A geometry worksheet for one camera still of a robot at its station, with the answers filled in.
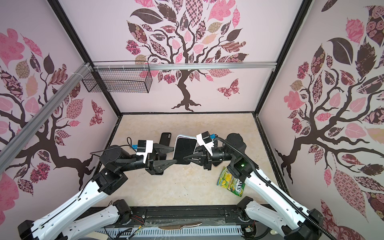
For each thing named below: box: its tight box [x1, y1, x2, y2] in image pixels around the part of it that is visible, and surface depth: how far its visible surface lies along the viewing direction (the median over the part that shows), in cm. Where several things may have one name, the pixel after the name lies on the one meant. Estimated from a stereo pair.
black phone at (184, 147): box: [173, 137, 197, 165], surface depth 54 cm
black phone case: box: [159, 132, 172, 147], surface depth 109 cm
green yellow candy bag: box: [217, 166, 246, 197], surface depth 83 cm
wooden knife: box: [158, 222, 203, 230], surface depth 72 cm
